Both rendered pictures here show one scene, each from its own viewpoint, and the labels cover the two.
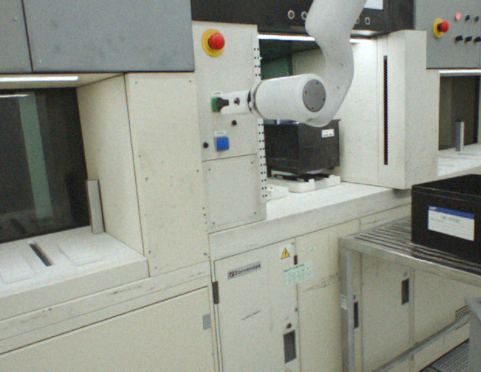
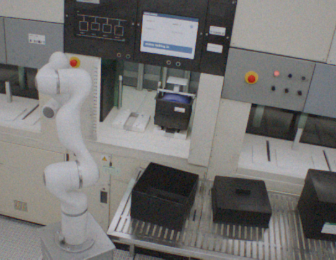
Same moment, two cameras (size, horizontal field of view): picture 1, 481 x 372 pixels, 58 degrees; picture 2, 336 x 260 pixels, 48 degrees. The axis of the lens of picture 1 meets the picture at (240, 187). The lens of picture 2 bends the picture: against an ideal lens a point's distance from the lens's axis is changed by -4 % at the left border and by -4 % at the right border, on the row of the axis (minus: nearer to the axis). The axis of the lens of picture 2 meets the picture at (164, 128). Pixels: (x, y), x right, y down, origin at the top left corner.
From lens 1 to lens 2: 1.95 m
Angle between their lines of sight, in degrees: 43
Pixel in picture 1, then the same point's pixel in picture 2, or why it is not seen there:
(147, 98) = not seen: hidden behind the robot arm
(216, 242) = not seen: hidden behind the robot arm
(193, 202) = not seen: hidden behind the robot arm
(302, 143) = (158, 109)
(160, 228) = (45, 125)
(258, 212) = (92, 136)
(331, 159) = (180, 124)
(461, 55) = (278, 99)
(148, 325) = (39, 155)
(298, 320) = (110, 189)
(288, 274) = (105, 168)
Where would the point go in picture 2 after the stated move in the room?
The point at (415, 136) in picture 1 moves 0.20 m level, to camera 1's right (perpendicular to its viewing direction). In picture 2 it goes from (202, 137) to (231, 153)
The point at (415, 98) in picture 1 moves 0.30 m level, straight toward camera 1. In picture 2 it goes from (205, 117) to (153, 122)
